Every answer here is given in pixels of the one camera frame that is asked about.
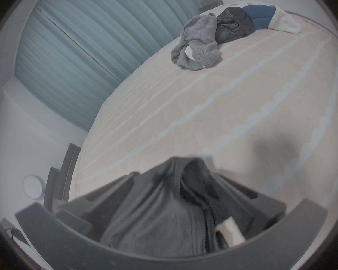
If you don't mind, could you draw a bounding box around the pile of clothes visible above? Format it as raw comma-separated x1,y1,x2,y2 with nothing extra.
170,4,301,71

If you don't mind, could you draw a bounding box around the black T-shirt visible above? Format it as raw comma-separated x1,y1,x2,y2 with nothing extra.
100,156,247,257

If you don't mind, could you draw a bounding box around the bed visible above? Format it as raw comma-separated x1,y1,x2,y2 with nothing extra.
70,0,338,227

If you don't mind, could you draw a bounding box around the blue-green curtain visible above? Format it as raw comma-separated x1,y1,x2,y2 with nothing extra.
38,0,212,95
14,9,121,131

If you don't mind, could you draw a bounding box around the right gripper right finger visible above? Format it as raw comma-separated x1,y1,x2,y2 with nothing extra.
215,175,288,237

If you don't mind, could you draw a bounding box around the grey bedside table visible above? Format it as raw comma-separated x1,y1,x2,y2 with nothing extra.
200,0,224,11

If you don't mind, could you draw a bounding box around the white printed pillow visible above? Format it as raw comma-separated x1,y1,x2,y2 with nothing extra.
223,1,260,11

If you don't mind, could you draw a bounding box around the black chest of drawers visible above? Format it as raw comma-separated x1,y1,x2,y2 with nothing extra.
60,144,82,202

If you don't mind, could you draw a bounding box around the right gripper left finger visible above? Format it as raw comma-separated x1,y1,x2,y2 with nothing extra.
55,172,143,240

